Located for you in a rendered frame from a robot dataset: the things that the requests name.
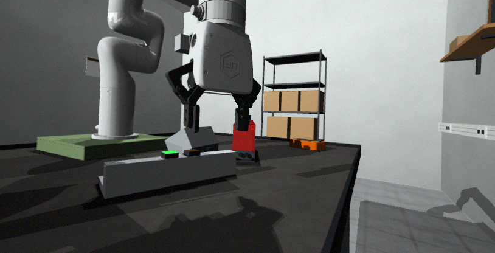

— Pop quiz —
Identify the orange digital multimeter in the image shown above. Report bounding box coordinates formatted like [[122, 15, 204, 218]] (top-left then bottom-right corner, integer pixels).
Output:
[[289, 138, 325, 151]]

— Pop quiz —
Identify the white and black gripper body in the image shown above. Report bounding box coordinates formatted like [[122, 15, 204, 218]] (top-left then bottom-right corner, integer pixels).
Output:
[[187, 19, 253, 95]]

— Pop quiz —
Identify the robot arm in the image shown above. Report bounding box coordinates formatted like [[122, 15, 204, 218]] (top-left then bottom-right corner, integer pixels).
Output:
[[92, 0, 246, 140]]

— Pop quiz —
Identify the black table edge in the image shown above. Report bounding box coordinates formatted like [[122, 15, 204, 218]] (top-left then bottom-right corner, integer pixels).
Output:
[[0, 133, 361, 253]]

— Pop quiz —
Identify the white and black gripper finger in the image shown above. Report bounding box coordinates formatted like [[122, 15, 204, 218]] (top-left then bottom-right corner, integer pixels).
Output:
[[232, 78, 261, 131], [165, 61, 205, 133]]

